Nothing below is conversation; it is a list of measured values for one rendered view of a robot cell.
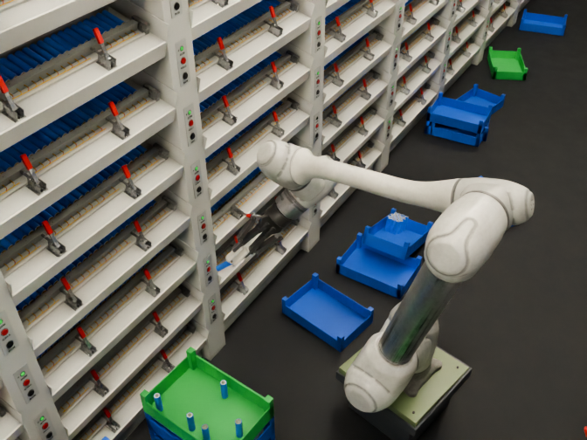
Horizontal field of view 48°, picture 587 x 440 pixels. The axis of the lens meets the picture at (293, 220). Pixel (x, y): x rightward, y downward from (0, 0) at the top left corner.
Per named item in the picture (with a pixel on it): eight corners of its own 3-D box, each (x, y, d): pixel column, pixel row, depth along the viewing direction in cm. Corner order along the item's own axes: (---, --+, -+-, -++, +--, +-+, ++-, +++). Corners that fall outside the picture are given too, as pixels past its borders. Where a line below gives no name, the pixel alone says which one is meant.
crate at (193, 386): (274, 415, 180) (273, 397, 175) (226, 470, 168) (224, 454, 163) (193, 363, 194) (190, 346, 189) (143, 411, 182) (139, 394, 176)
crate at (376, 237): (389, 223, 305) (392, 207, 302) (429, 238, 297) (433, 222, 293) (361, 243, 280) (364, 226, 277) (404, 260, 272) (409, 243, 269)
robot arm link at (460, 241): (408, 385, 203) (371, 434, 188) (365, 352, 208) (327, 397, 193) (527, 213, 149) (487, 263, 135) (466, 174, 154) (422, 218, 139)
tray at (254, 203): (307, 165, 261) (313, 147, 254) (212, 253, 222) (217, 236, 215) (265, 139, 265) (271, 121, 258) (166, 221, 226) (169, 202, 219)
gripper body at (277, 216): (291, 211, 204) (270, 231, 206) (272, 196, 199) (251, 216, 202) (296, 224, 198) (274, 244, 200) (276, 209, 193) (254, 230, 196)
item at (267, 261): (306, 237, 285) (314, 216, 275) (221, 327, 246) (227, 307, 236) (268, 211, 289) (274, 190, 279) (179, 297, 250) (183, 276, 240)
